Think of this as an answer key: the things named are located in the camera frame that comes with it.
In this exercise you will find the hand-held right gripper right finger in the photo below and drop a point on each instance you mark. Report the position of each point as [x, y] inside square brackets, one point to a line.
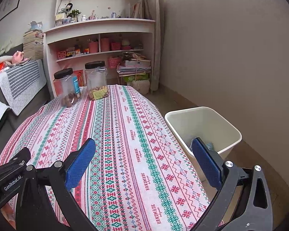
[206, 162]

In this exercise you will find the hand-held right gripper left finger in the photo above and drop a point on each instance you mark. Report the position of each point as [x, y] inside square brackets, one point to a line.
[80, 163]

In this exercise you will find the white waste bin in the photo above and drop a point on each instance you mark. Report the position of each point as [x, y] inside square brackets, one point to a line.
[202, 122]

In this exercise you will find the patterned tablecloth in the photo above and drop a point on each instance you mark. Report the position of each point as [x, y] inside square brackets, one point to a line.
[125, 137]

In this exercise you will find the grey sofa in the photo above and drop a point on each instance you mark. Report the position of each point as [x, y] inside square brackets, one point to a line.
[0, 89]

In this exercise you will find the striped armrest blanket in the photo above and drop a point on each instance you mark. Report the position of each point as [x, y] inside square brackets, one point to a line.
[24, 84]

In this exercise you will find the walnut jar with black lid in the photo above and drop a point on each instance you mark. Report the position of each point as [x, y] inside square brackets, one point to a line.
[67, 89]

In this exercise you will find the peanut jar with black lid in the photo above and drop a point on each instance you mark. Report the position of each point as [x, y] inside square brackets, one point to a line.
[96, 81]

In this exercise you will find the white fluffy bag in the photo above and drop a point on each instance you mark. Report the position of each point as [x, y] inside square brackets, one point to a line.
[141, 86]

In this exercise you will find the pink plush toy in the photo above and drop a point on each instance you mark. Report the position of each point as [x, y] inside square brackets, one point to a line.
[18, 56]

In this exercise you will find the green tissue pack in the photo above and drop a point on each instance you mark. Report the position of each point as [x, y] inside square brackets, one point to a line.
[139, 77]

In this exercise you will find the pink plastic basket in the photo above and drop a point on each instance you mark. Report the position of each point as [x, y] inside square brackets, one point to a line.
[114, 63]

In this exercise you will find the pink patterned basket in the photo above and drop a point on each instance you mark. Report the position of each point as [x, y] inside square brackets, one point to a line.
[62, 55]

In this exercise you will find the stack of papers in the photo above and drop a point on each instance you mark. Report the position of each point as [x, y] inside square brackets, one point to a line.
[134, 65]

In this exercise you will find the stack of books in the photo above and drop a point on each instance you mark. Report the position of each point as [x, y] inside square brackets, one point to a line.
[33, 44]

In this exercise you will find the small pink basket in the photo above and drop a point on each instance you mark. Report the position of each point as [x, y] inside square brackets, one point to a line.
[115, 46]

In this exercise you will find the round plush toy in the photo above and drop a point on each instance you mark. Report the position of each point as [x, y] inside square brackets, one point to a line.
[126, 42]

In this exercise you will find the light blue box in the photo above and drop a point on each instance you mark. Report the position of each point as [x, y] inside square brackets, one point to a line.
[36, 26]

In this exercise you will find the white bookshelf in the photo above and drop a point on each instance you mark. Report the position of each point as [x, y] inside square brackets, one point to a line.
[98, 26]

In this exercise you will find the beige curtain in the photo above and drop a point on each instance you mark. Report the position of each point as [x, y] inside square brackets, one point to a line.
[154, 33]

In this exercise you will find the small white bottle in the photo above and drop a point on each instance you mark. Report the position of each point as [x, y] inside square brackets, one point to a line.
[83, 18]

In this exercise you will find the small potted plant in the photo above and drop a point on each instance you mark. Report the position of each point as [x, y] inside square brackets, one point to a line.
[74, 14]

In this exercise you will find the dark-haired figurine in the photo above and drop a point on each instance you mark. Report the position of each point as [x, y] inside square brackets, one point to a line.
[68, 7]

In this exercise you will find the standing books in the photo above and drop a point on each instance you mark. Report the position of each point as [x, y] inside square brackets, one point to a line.
[137, 9]

